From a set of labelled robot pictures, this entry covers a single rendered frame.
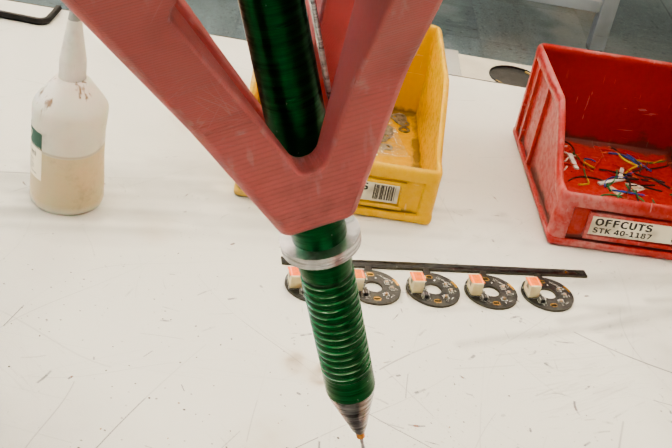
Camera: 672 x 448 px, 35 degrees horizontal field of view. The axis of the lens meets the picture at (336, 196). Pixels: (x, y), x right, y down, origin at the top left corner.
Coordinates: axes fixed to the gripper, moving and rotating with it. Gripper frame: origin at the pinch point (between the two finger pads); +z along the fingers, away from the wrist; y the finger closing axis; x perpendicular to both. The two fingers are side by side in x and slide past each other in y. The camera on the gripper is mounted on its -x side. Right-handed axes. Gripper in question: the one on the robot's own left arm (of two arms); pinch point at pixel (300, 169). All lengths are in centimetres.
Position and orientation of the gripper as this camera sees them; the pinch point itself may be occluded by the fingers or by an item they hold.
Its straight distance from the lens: 20.1
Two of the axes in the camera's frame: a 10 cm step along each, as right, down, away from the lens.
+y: -3.1, -5.4, 7.8
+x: -9.4, 2.9, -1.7
